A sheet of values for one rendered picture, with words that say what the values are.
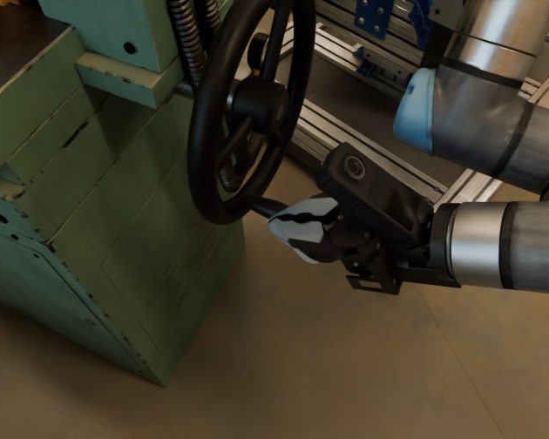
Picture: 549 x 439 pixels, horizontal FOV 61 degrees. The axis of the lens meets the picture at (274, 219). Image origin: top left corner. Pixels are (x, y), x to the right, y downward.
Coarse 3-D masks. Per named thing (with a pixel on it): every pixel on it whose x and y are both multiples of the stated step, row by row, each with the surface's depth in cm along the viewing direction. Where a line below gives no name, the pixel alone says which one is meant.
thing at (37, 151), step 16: (80, 96) 51; (96, 96) 54; (64, 112) 50; (80, 112) 52; (48, 128) 49; (64, 128) 51; (32, 144) 47; (48, 144) 49; (16, 160) 46; (32, 160) 48; (48, 160) 50; (0, 176) 49; (16, 176) 47; (32, 176) 49
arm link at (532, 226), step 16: (512, 208) 38; (528, 208) 37; (544, 208) 37; (512, 224) 37; (528, 224) 36; (544, 224) 36; (512, 240) 36; (528, 240) 36; (544, 240) 35; (512, 256) 37; (528, 256) 36; (544, 256) 35; (512, 272) 37; (528, 272) 36; (544, 272) 36; (512, 288) 39; (528, 288) 38; (544, 288) 37
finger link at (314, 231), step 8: (272, 224) 53; (280, 224) 52; (288, 224) 51; (296, 224) 51; (304, 224) 50; (312, 224) 49; (320, 224) 49; (272, 232) 53; (280, 232) 51; (288, 232) 50; (296, 232) 50; (304, 232) 49; (312, 232) 49; (320, 232) 48; (312, 240) 48; (320, 240) 47; (304, 256) 53
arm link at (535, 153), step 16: (544, 112) 41; (528, 128) 41; (544, 128) 40; (528, 144) 41; (544, 144) 40; (512, 160) 41; (528, 160) 41; (544, 160) 40; (512, 176) 43; (528, 176) 42; (544, 176) 41; (544, 192) 41
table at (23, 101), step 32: (32, 0) 49; (0, 32) 46; (32, 32) 46; (64, 32) 46; (0, 64) 44; (32, 64) 44; (64, 64) 48; (96, 64) 48; (128, 64) 48; (0, 96) 42; (32, 96) 45; (64, 96) 49; (128, 96) 49; (160, 96) 48; (0, 128) 43; (32, 128) 47; (0, 160) 44
